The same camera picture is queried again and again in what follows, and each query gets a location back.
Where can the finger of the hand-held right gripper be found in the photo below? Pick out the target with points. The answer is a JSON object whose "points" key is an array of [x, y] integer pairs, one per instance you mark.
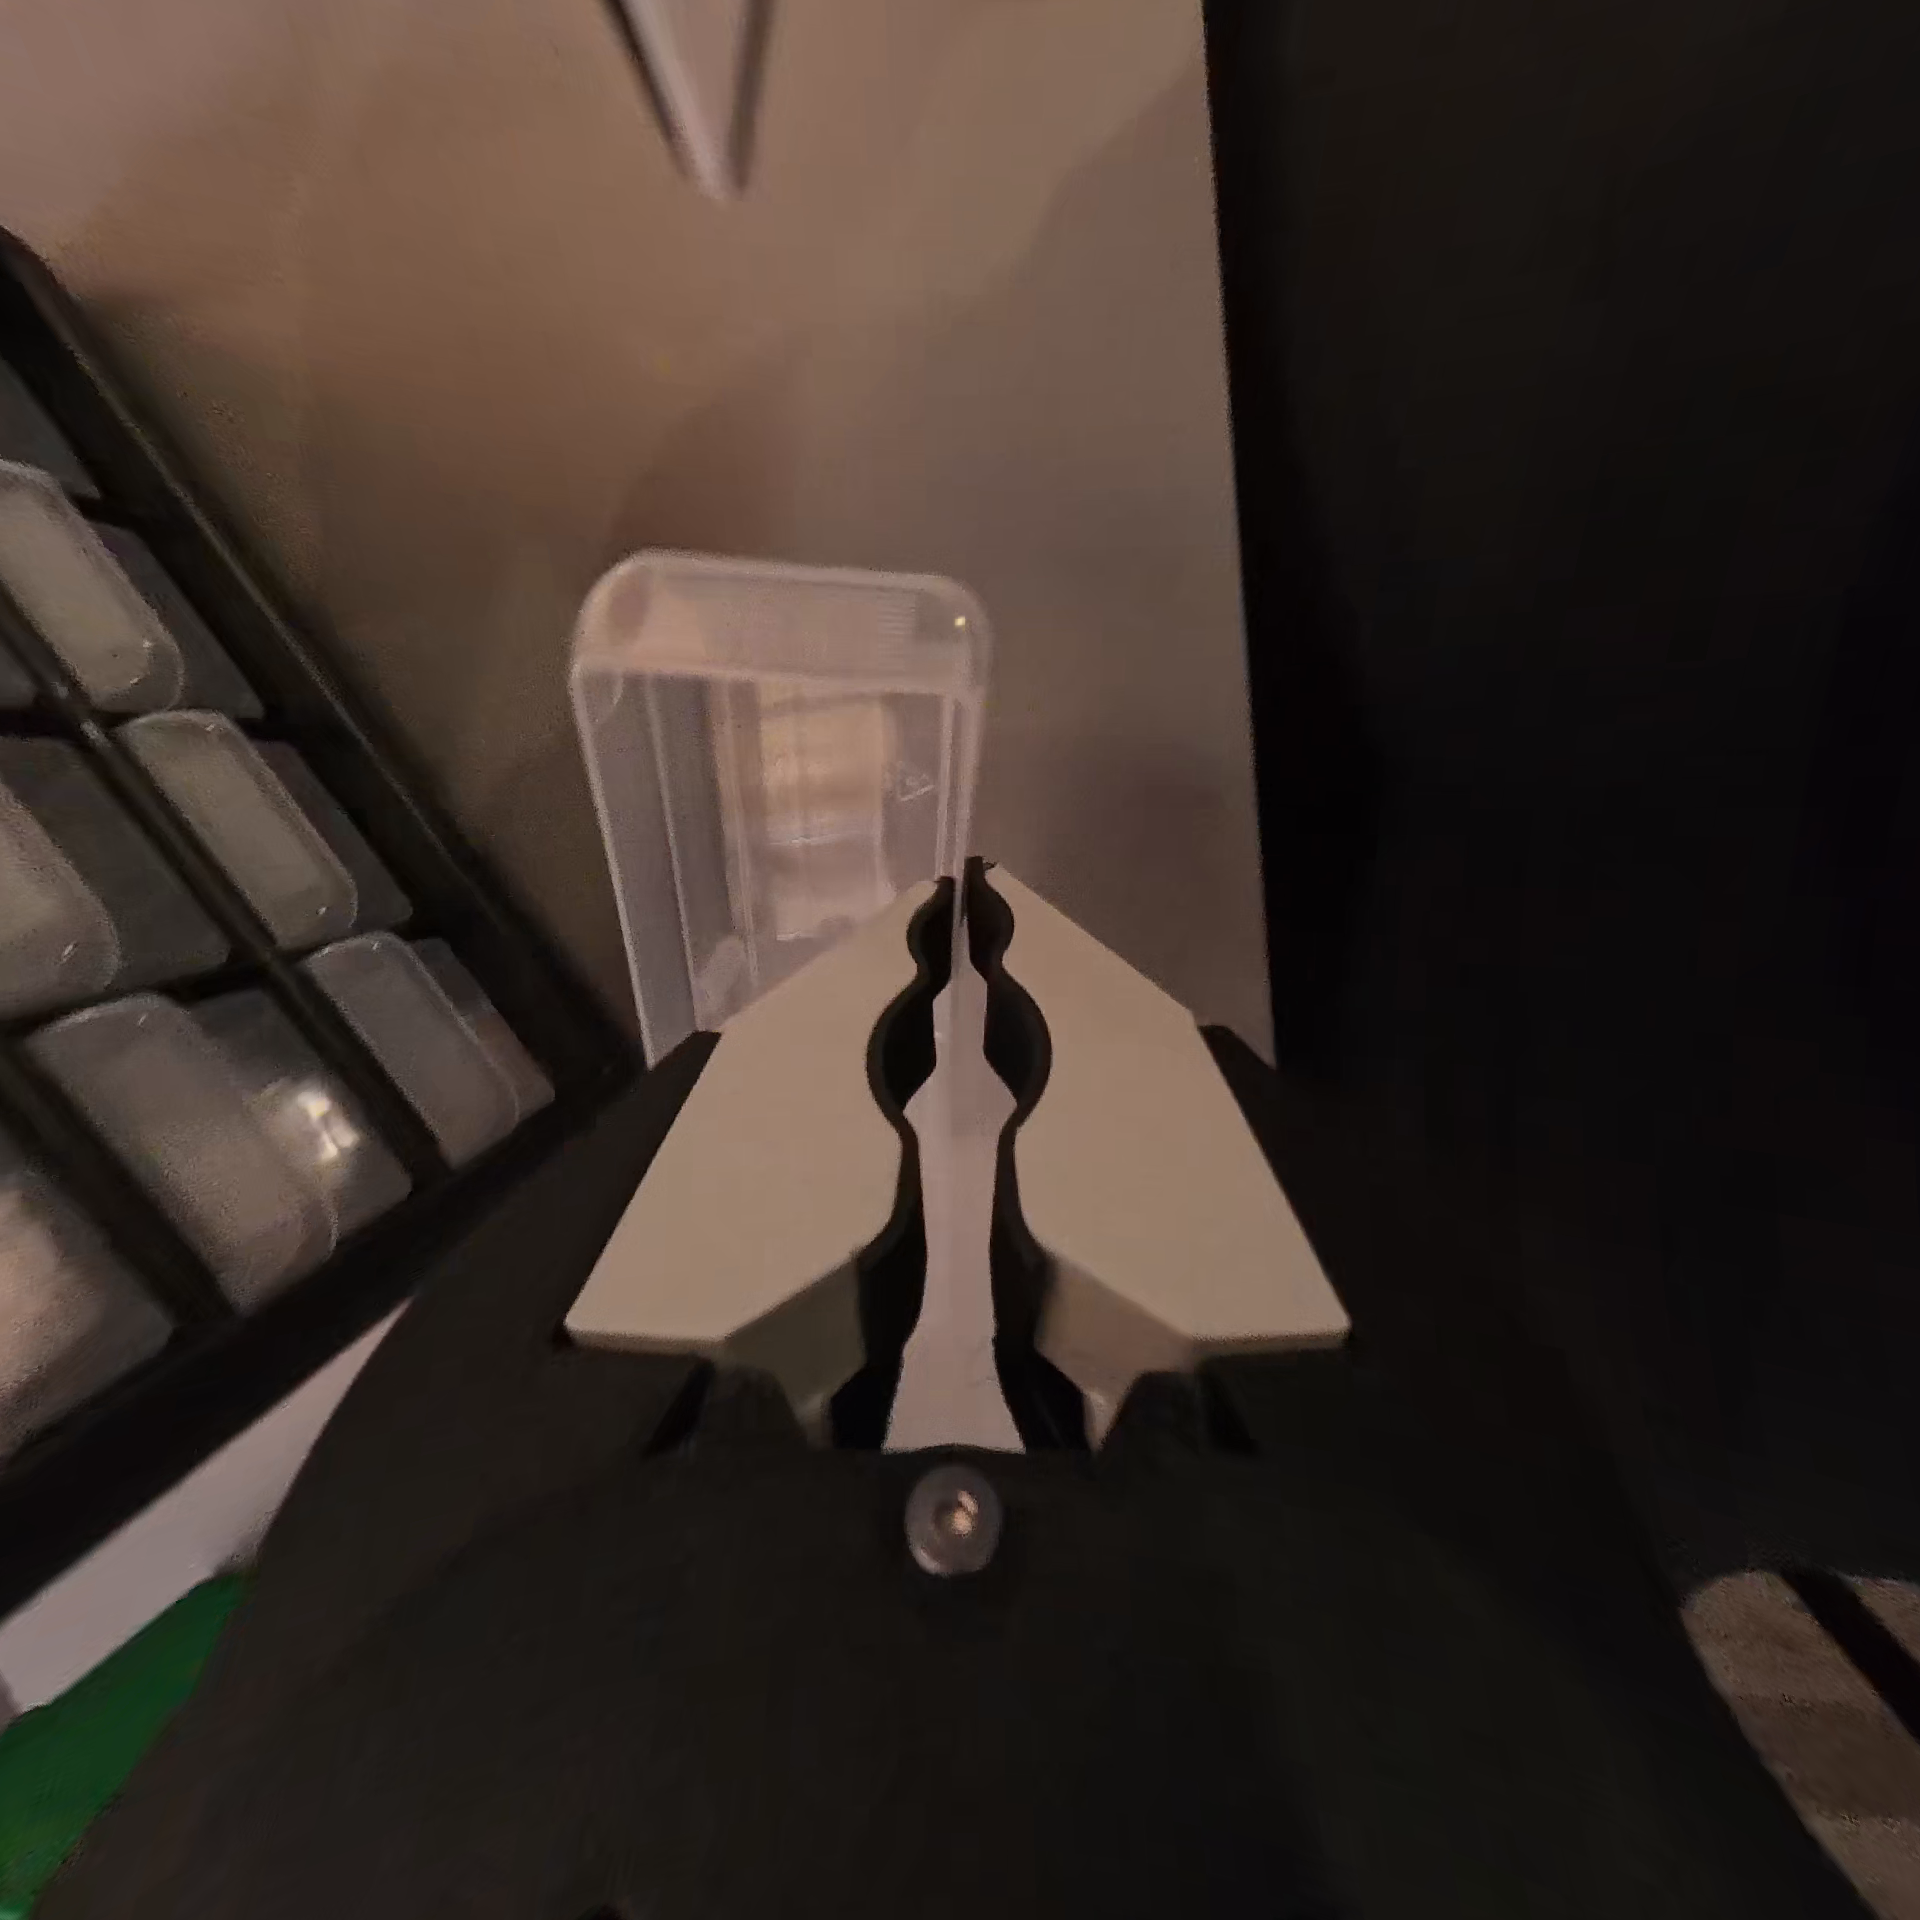
{"points": [[687, 72], [757, 59]]}

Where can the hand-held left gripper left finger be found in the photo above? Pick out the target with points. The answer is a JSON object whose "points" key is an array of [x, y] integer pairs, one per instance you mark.
{"points": [[734, 1201]]}

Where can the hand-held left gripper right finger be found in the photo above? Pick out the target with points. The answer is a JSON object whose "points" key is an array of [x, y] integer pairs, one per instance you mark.
{"points": [[1166, 1201]]}

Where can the black drawer cabinet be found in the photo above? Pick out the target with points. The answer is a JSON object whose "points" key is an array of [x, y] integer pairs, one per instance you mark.
{"points": [[479, 919]]}

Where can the small clear plastic drawer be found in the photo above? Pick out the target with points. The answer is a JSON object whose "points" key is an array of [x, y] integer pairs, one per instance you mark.
{"points": [[783, 719]]}

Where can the green plastic bin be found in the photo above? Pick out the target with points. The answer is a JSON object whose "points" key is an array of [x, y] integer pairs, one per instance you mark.
{"points": [[92, 1769]]}

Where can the group of clear cabinet drawers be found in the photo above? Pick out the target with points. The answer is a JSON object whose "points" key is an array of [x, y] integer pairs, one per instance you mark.
{"points": [[181, 1108]]}

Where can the person's black clothing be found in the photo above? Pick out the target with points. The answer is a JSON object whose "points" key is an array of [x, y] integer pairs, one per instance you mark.
{"points": [[1576, 749]]}

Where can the black table leg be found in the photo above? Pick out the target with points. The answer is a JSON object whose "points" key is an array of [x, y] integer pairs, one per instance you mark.
{"points": [[1857, 1633]]}

